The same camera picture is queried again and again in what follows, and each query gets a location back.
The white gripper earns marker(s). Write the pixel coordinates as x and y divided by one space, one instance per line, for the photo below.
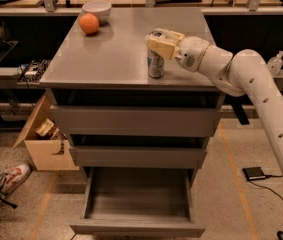
192 53

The silver blue redbull can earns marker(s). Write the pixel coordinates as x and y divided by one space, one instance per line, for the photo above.
155 61

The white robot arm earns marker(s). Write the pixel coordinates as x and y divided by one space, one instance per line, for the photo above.
244 73

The grey drawer cabinet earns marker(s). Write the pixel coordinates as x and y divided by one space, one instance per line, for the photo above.
110 68

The grey top drawer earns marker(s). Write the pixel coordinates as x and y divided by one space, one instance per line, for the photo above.
136 121

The grey drawer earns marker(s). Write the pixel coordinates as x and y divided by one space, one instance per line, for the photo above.
136 121
137 151
144 202

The grey middle drawer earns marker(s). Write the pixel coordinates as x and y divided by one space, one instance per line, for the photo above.
137 151

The grey bottom drawer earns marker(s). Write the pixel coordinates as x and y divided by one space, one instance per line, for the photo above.
144 202

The white bowl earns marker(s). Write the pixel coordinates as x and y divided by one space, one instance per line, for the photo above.
100 9

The orange fruit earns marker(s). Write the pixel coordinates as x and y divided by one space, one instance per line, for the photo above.
89 23

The clear sanitizer bottle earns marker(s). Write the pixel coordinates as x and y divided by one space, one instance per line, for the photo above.
275 63

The black white notebook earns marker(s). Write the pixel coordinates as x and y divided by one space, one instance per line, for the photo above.
33 71

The snack packet in box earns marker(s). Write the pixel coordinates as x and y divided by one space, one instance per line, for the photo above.
47 130

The black foot pedal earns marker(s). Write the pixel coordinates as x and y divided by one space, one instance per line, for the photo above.
254 173

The cardboard box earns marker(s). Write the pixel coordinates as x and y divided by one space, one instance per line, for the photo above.
47 154

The white red sneaker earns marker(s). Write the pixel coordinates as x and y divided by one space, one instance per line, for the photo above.
15 177

